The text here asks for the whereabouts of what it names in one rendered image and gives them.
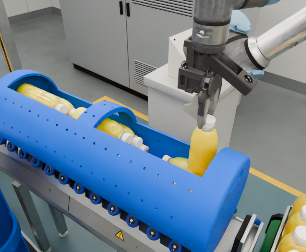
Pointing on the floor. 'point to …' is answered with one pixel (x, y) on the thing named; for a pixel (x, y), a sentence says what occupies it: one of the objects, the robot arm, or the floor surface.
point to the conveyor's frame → (274, 219)
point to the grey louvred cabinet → (127, 37)
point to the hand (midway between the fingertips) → (206, 120)
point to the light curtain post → (4, 34)
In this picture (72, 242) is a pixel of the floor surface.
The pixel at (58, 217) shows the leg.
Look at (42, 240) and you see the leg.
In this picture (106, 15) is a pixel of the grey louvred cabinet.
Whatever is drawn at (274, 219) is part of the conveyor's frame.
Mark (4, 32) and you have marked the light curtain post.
